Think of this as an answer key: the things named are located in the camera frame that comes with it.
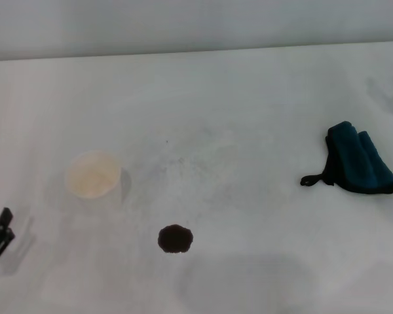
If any black water stain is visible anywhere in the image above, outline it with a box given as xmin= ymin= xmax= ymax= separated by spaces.
xmin=157 ymin=224 xmax=195 ymax=254

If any white paper cup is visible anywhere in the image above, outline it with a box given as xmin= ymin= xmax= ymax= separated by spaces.
xmin=64 ymin=149 xmax=124 ymax=212

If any blue rag with black trim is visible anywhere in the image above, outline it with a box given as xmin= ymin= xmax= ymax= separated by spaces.
xmin=300 ymin=120 xmax=393 ymax=196

